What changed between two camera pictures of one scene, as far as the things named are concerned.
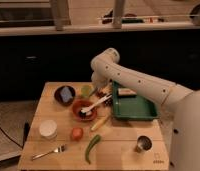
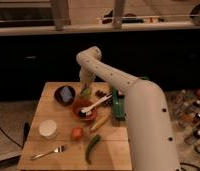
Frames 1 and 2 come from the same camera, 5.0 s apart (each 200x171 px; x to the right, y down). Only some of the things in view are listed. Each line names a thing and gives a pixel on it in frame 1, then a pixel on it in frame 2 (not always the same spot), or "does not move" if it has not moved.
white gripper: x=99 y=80 -> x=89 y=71
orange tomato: x=77 y=133 does not move
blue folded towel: x=66 y=94 does not move
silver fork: x=59 y=149 does not move
